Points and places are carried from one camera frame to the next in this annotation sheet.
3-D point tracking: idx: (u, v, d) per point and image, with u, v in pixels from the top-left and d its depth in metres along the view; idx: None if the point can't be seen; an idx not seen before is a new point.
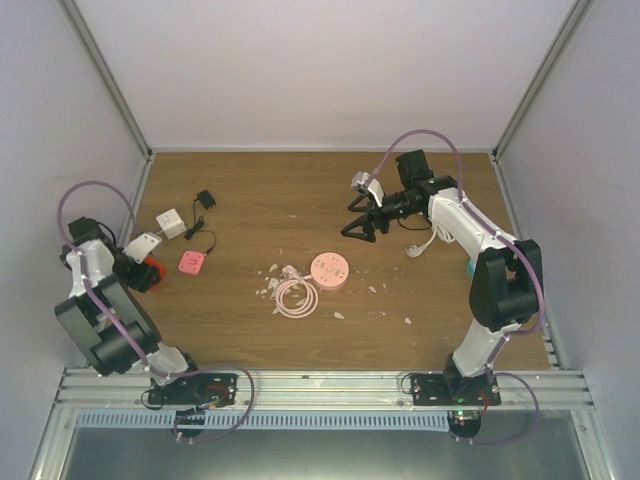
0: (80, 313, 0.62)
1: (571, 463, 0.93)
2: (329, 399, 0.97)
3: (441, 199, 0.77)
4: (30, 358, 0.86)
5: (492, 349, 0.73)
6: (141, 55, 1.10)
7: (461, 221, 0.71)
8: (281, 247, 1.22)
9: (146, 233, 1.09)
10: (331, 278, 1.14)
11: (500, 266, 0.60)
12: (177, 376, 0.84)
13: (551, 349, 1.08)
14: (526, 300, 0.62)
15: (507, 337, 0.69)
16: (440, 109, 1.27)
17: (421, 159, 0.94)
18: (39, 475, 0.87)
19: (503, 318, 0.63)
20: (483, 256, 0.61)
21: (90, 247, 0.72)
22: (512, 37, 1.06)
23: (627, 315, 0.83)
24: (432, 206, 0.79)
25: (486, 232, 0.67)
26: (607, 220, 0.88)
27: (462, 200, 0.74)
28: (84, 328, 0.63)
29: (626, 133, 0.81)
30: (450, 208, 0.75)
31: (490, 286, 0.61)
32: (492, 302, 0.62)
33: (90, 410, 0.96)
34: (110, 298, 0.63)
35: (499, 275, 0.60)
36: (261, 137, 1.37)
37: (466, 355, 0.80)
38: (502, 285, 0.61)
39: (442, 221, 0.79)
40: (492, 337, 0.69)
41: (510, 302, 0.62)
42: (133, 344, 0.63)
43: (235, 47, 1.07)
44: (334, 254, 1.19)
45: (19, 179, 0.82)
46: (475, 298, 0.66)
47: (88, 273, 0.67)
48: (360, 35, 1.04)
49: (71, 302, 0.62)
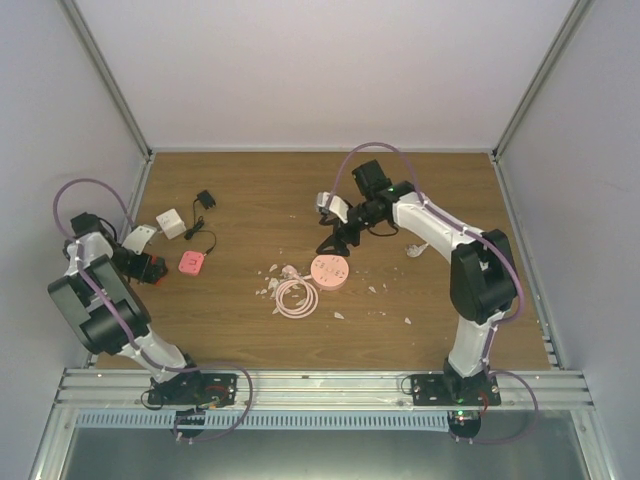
0: (69, 289, 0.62)
1: (571, 463, 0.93)
2: (329, 399, 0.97)
3: (404, 205, 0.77)
4: (30, 357, 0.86)
5: (484, 344, 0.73)
6: (140, 56, 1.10)
7: (429, 223, 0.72)
8: (281, 247, 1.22)
9: (140, 227, 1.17)
10: (331, 278, 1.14)
11: (475, 259, 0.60)
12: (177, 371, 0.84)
13: (551, 349, 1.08)
14: (507, 287, 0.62)
15: (495, 327, 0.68)
16: (439, 109, 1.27)
17: (377, 169, 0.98)
18: (39, 475, 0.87)
19: (488, 310, 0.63)
20: (456, 253, 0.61)
21: (89, 237, 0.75)
22: (511, 37, 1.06)
23: (626, 315, 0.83)
24: (393, 211, 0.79)
25: (453, 229, 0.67)
26: (607, 220, 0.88)
27: (425, 203, 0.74)
28: (71, 303, 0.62)
29: (626, 133, 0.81)
30: (414, 211, 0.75)
31: (468, 282, 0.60)
32: (474, 295, 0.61)
33: (90, 410, 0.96)
34: (101, 277, 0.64)
35: (476, 269, 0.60)
36: (261, 137, 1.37)
37: (461, 355, 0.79)
38: (480, 278, 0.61)
39: (408, 224, 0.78)
40: (481, 330, 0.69)
41: (492, 293, 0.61)
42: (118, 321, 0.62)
43: (234, 47, 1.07)
44: (333, 254, 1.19)
45: (19, 180, 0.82)
46: (457, 296, 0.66)
47: (84, 258, 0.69)
48: (359, 35, 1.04)
49: (64, 281, 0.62)
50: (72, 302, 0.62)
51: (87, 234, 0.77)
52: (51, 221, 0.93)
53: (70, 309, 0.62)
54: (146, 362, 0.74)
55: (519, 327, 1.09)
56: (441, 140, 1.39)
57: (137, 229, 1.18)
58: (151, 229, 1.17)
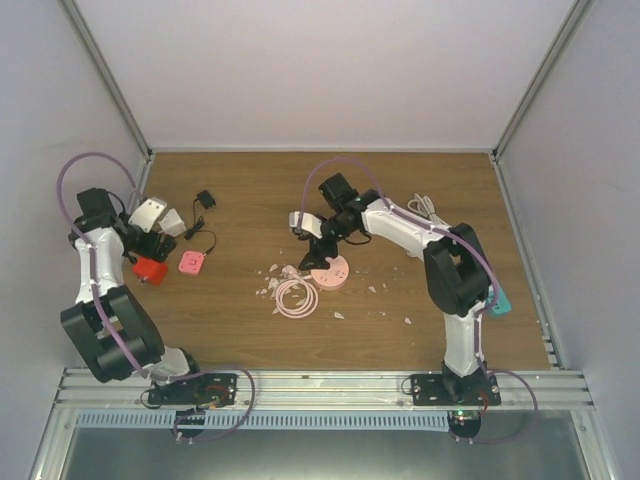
0: (84, 317, 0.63)
1: (572, 463, 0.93)
2: (329, 399, 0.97)
3: (372, 212, 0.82)
4: (30, 357, 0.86)
5: (471, 336, 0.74)
6: (140, 55, 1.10)
7: (396, 226, 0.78)
8: (281, 247, 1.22)
9: (149, 200, 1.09)
10: (331, 278, 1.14)
11: (446, 254, 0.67)
12: (177, 379, 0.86)
13: (551, 349, 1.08)
14: (481, 277, 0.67)
15: (479, 317, 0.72)
16: (439, 109, 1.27)
17: (343, 182, 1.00)
18: (39, 475, 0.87)
19: (467, 302, 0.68)
20: (429, 250, 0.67)
21: (101, 239, 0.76)
22: (511, 37, 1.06)
23: (626, 315, 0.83)
24: (365, 221, 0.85)
25: (421, 229, 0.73)
26: (608, 220, 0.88)
27: (391, 208, 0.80)
28: (84, 331, 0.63)
29: (626, 133, 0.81)
30: (383, 216, 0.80)
31: (443, 276, 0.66)
32: (451, 288, 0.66)
33: (90, 410, 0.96)
34: (116, 310, 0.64)
35: (448, 263, 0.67)
36: (261, 137, 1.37)
37: (454, 352, 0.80)
38: (453, 272, 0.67)
39: (379, 230, 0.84)
40: (467, 323, 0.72)
41: (468, 285, 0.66)
42: (127, 355, 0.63)
43: (235, 47, 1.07)
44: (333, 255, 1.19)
45: (19, 180, 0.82)
46: (436, 293, 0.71)
47: (97, 277, 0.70)
48: (359, 35, 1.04)
49: (78, 309, 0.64)
50: (85, 330, 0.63)
51: (101, 232, 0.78)
52: (50, 221, 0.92)
53: (83, 336, 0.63)
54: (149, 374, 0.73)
55: (519, 327, 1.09)
56: (441, 140, 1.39)
57: (146, 202, 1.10)
58: (162, 204, 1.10)
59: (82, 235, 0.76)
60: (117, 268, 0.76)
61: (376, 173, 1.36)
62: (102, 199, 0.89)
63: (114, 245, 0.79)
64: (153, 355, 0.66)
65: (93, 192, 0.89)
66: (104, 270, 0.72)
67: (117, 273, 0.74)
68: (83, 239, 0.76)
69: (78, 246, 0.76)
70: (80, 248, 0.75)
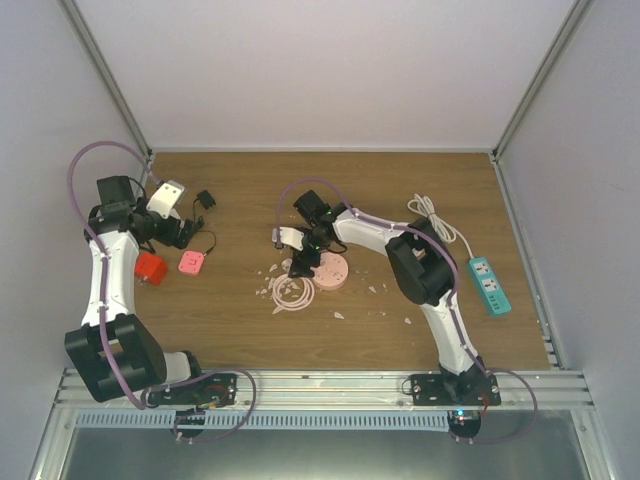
0: (87, 342, 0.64)
1: (572, 463, 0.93)
2: (329, 399, 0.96)
3: (341, 222, 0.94)
4: (31, 358, 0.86)
5: (453, 326, 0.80)
6: (140, 55, 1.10)
7: (362, 230, 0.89)
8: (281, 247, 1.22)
9: (167, 184, 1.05)
10: (329, 277, 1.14)
11: (407, 249, 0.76)
12: (176, 383, 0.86)
13: (551, 349, 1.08)
14: (444, 268, 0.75)
15: (451, 304, 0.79)
16: (439, 109, 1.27)
17: (314, 197, 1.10)
18: (39, 475, 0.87)
19: (435, 291, 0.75)
20: (390, 247, 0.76)
21: (115, 248, 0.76)
22: (511, 37, 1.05)
23: (626, 314, 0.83)
24: (338, 230, 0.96)
25: (383, 229, 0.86)
26: (608, 219, 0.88)
27: (356, 214, 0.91)
28: (85, 356, 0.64)
29: (627, 132, 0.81)
30: (350, 223, 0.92)
31: (407, 269, 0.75)
32: (416, 281, 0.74)
33: (90, 410, 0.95)
34: (120, 338, 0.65)
35: (408, 256, 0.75)
36: (261, 137, 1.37)
37: (444, 348, 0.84)
38: (416, 264, 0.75)
39: (351, 236, 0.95)
40: (441, 311, 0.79)
41: (433, 275, 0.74)
42: (123, 385, 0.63)
43: (234, 47, 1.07)
44: (336, 255, 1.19)
45: (19, 181, 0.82)
46: (406, 287, 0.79)
47: (107, 299, 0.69)
48: (359, 35, 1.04)
49: (82, 333, 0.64)
50: (87, 354, 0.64)
51: (115, 238, 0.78)
52: (49, 221, 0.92)
53: (83, 360, 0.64)
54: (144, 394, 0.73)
55: (519, 327, 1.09)
56: (441, 140, 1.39)
57: (163, 186, 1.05)
58: (180, 189, 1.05)
59: (96, 238, 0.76)
60: (128, 282, 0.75)
61: (375, 173, 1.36)
62: (122, 189, 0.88)
63: (129, 251, 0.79)
64: (149, 383, 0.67)
65: (114, 182, 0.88)
66: (114, 288, 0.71)
67: (127, 290, 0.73)
68: (98, 244, 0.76)
69: (94, 250, 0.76)
70: (95, 253, 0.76)
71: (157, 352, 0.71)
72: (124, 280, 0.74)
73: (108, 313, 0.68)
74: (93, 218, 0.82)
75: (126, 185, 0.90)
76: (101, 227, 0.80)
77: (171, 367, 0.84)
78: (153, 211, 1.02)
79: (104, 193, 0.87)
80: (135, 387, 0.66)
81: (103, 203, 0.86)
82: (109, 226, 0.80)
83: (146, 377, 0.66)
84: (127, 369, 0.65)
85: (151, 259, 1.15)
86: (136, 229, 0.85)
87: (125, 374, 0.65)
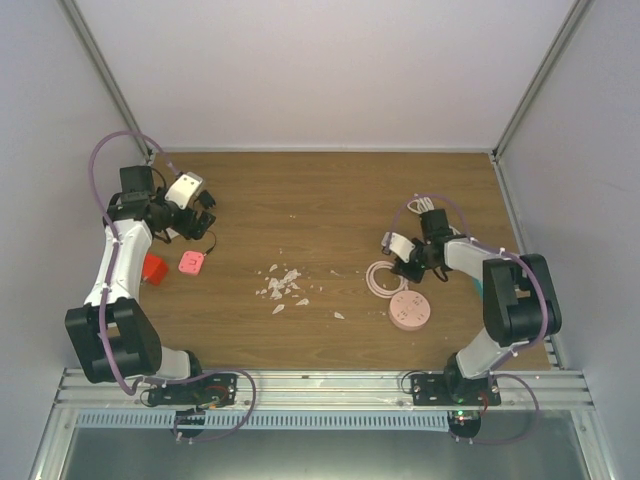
0: (86, 321, 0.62)
1: (571, 463, 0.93)
2: (329, 398, 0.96)
3: (456, 243, 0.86)
4: (31, 359, 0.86)
5: (495, 361, 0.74)
6: (140, 55, 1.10)
7: (471, 252, 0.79)
8: (380, 270, 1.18)
9: (185, 176, 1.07)
10: (398, 307, 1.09)
11: (508, 275, 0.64)
12: (175, 382, 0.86)
13: (551, 349, 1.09)
14: (538, 317, 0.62)
15: (514, 352, 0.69)
16: (438, 110, 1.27)
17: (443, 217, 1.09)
18: (39, 475, 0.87)
19: (514, 336, 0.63)
20: (489, 263, 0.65)
21: (128, 235, 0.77)
22: (512, 38, 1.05)
23: (627, 315, 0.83)
24: (446, 252, 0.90)
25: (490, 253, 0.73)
26: (609, 219, 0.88)
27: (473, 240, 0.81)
28: (83, 336, 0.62)
29: (627, 132, 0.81)
30: (461, 245, 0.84)
31: (497, 294, 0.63)
32: (502, 314, 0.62)
33: (90, 410, 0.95)
34: (118, 322, 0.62)
35: (506, 283, 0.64)
36: (261, 137, 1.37)
37: (471, 357, 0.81)
38: (510, 296, 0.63)
39: (455, 261, 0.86)
40: (500, 350, 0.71)
41: (521, 318, 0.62)
42: (115, 371, 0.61)
43: (233, 47, 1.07)
44: (420, 318, 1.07)
45: (18, 181, 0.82)
46: (487, 316, 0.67)
47: (111, 281, 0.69)
48: (359, 34, 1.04)
49: (83, 312, 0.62)
50: (84, 334, 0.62)
51: (130, 225, 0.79)
52: (47, 221, 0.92)
53: (81, 340, 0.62)
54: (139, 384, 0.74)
55: None
56: (441, 140, 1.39)
57: (181, 177, 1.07)
58: (198, 182, 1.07)
59: (110, 224, 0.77)
60: (136, 271, 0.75)
61: (375, 174, 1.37)
62: (143, 177, 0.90)
63: (140, 241, 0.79)
64: (145, 370, 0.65)
65: (134, 171, 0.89)
66: (120, 272, 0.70)
67: (133, 277, 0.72)
68: (112, 230, 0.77)
69: (107, 235, 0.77)
70: (108, 239, 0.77)
71: (155, 340, 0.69)
72: (130, 266, 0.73)
73: (109, 295, 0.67)
74: (112, 206, 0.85)
75: (147, 175, 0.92)
76: (118, 215, 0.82)
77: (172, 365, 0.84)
78: (171, 201, 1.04)
79: (124, 181, 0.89)
80: (130, 373, 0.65)
81: (124, 191, 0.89)
82: (125, 216, 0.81)
83: (141, 366, 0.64)
84: (121, 355, 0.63)
85: (151, 259, 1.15)
86: (152, 220, 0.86)
87: (119, 359, 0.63)
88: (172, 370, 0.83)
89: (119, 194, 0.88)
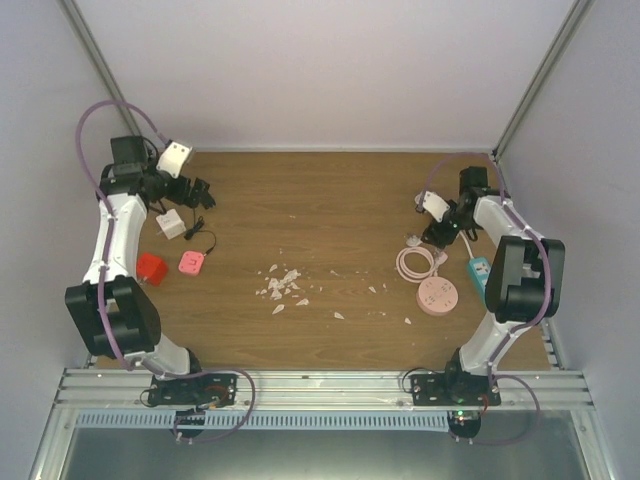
0: (86, 298, 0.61)
1: (571, 463, 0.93)
2: (329, 399, 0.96)
3: (487, 202, 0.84)
4: (31, 359, 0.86)
5: (494, 348, 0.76)
6: (140, 56, 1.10)
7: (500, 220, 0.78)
8: (409, 255, 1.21)
9: (174, 143, 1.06)
10: (426, 292, 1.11)
11: (520, 254, 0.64)
12: (175, 375, 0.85)
13: (551, 349, 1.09)
14: (538, 299, 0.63)
15: (512, 334, 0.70)
16: (438, 111, 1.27)
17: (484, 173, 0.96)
18: (39, 475, 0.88)
19: (509, 311, 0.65)
20: (506, 239, 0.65)
21: (123, 211, 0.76)
22: (511, 39, 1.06)
23: (627, 314, 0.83)
24: (476, 209, 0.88)
25: (515, 226, 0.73)
26: (609, 219, 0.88)
27: (505, 203, 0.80)
28: (84, 312, 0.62)
29: (627, 133, 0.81)
30: (493, 209, 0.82)
31: (504, 270, 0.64)
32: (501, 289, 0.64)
33: (90, 410, 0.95)
34: (117, 298, 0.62)
35: (516, 262, 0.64)
36: (261, 137, 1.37)
37: (471, 349, 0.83)
38: (515, 274, 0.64)
39: (484, 221, 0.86)
40: (498, 332, 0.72)
41: (521, 296, 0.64)
42: (114, 345, 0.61)
43: (234, 47, 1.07)
44: (447, 303, 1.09)
45: (18, 181, 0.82)
46: (491, 287, 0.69)
47: (108, 259, 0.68)
48: (359, 34, 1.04)
49: (83, 289, 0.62)
50: (85, 310, 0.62)
51: (124, 200, 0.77)
52: (46, 221, 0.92)
53: (81, 315, 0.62)
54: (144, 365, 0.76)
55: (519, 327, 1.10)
56: (441, 140, 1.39)
57: (170, 144, 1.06)
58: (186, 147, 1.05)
59: (104, 200, 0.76)
60: (133, 247, 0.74)
61: (376, 174, 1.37)
62: (134, 147, 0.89)
63: (136, 217, 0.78)
64: (144, 345, 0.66)
65: (126, 140, 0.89)
66: (117, 250, 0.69)
67: (130, 254, 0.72)
68: (106, 205, 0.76)
69: (101, 211, 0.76)
70: (103, 215, 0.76)
71: (153, 316, 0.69)
72: (128, 244, 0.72)
73: (108, 273, 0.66)
74: (105, 179, 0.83)
75: (139, 145, 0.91)
76: (111, 190, 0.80)
77: (173, 357, 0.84)
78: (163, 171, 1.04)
79: (116, 151, 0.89)
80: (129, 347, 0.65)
81: (116, 163, 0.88)
82: (119, 189, 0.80)
83: (140, 340, 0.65)
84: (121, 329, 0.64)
85: (151, 259, 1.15)
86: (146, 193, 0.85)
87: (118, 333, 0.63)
88: (171, 360, 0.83)
89: (110, 166, 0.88)
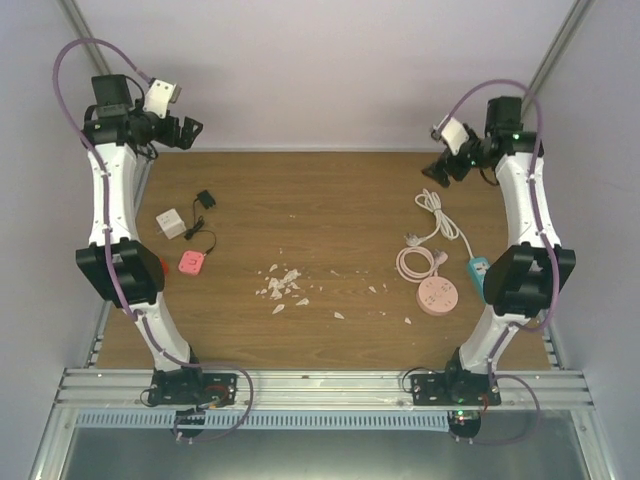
0: (95, 259, 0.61)
1: (571, 463, 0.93)
2: (329, 398, 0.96)
3: (512, 164, 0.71)
4: (31, 357, 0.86)
5: (493, 344, 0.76)
6: (142, 55, 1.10)
7: (519, 200, 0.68)
8: (408, 256, 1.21)
9: (158, 81, 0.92)
10: (427, 293, 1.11)
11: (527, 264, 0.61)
12: (178, 361, 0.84)
13: (551, 349, 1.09)
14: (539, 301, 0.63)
15: (511, 327, 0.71)
16: (438, 111, 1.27)
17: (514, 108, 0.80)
18: (39, 475, 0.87)
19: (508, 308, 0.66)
20: (515, 250, 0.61)
21: (115, 164, 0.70)
22: (512, 38, 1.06)
23: (626, 313, 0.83)
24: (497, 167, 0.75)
25: (533, 223, 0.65)
26: (608, 218, 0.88)
27: (532, 178, 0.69)
28: (94, 272, 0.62)
29: (628, 131, 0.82)
30: (516, 180, 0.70)
31: (508, 280, 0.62)
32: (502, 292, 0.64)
33: (90, 410, 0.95)
34: (125, 259, 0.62)
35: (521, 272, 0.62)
36: (261, 137, 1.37)
37: (471, 346, 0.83)
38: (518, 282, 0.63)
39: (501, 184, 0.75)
40: (496, 326, 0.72)
41: None
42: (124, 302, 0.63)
43: (235, 46, 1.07)
44: (447, 303, 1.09)
45: (19, 180, 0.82)
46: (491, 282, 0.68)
47: (111, 222, 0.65)
48: (360, 33, 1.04)
49: (91, 250, 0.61)
50: (95, 270, 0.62)
51: (114, 151, 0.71)
52: (46, 220, 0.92)
53: (91, 274, 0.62)
54: (145, 335, 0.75)
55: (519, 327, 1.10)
56: None
57: (155, 82, 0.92)
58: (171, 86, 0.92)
59: (93, 150, 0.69)
60: (131, 203, 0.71)
61: (376, 174, 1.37)
62: (118, 88, 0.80)
63: (128, 167, 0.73)
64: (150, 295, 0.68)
65: (109, 80, 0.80)
66: (117, 210, 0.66)
67: (130, 212, 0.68)
68: (96, 158, 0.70)
69: (92, 164, 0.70)
70: (94, 168, 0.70)
71: (157, 264, 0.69)
72: (127, 202, 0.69)
73: (112, 237, 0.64)
74: (88, 122, 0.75)
75: (122, 85, 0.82)
76: (95, 135, 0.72)
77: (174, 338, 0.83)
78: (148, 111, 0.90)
79: (99, 91, 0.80)
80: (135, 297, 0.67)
81: (99, 103, 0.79)
82: (104, 134, 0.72)
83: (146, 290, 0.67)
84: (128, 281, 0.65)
85: None
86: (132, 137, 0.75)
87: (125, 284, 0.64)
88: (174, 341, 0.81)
89: (94, 107, 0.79)
